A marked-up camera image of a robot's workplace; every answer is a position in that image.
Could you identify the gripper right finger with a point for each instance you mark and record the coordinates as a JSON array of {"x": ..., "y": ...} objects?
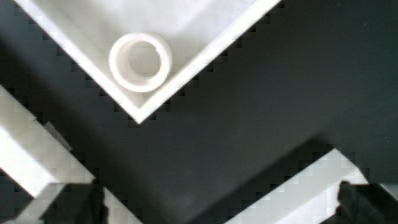
[{"x": 368, "y": 204}]

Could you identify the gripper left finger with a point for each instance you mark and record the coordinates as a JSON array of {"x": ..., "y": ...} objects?
[{"x": 70, "y": 204}]

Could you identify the white square tabletop part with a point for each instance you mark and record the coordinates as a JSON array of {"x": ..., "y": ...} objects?
[{"x": 143, "y": 42}]

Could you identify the white U-shaped obstacle fence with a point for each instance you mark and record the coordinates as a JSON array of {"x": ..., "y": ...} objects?
[{"x": 38, "y": 162}]

